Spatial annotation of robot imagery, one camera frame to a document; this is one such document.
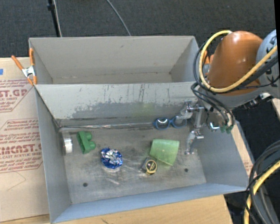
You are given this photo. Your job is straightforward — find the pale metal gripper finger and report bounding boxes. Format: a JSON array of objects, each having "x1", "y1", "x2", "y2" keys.
[
  {"x1": 175, "y1": 102, "x2": 197, "y2": 121},
  {"x1": 182, "y1": 129, "x2": 206, "y2": 156}
]

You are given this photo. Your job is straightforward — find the blue sunglasses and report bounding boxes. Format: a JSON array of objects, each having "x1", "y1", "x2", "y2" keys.
[{"x1": 153, "y1": 115, "x2": 188, "y2": 131}]

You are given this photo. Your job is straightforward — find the pale green cup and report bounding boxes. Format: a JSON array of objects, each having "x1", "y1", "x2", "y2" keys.
[{"x1": 148, "y1": 136, "x2": 182, "y2": 168}]

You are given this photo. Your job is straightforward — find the black and gold round tin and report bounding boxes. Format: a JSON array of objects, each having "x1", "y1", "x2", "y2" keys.
[{"x1": 140, "y1": 157, "x2": 158, "y2": 177}]

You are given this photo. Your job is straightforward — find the grey metal bin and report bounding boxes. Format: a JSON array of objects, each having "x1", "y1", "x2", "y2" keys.
[{"x1": 27, "y1": 21, "x2": 253, "y2": 224}]

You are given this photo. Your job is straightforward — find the blue and silver foil ball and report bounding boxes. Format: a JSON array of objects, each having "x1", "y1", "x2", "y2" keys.
[{"x1": 100, "y1": 146, "x2": 124, "y2": 171}]

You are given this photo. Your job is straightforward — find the green toy block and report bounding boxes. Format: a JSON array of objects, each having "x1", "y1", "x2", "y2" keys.
[{"x1": 76, "y1": 130, "x2": 97, "y2": 155}]

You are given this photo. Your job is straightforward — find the brown cardboard board red print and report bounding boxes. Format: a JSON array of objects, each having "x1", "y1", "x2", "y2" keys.
[{"x1": 0, "y1": 37, "x2": 258, "y2": 223}]

